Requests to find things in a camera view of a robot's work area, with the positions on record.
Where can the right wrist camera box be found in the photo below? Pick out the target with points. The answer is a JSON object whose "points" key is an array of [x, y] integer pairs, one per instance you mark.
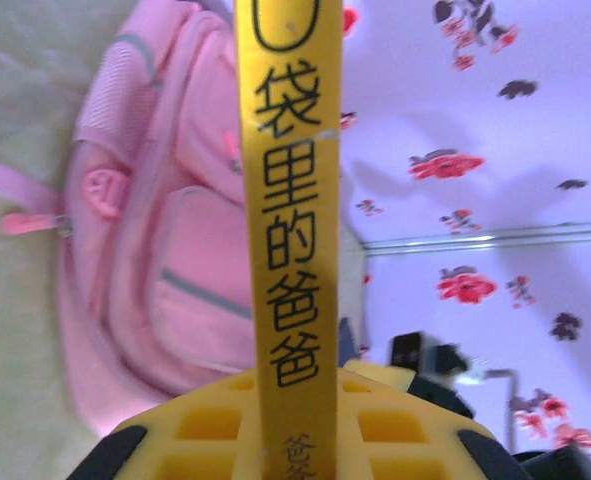
{"points": [[470, 377]]}

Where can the grey pencil case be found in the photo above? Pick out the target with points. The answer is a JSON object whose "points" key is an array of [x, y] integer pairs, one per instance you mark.
{"points": [[347, 337]]}

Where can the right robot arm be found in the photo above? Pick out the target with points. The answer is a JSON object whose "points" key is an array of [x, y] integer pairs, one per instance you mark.
{"points": [[565, 465]]}

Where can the yellow book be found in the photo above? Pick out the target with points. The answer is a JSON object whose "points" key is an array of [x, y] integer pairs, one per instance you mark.
{"points": [[290, 225]]}

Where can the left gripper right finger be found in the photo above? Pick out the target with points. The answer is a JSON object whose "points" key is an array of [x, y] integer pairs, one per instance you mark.
{"points": [[400, 425]]}

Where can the pink backpack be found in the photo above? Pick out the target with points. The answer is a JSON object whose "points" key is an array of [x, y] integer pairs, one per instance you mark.
{"points": [[175, 225]]}

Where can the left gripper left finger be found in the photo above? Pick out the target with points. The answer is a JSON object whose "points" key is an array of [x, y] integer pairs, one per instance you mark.
{"points": [[200, 425]]}

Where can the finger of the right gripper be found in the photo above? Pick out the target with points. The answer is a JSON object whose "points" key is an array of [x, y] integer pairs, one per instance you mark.
{"points": [[409, 351]]}

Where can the aluminium corner post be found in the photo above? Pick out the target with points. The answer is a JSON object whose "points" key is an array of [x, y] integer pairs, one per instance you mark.
{"points": [[475, 240]]}

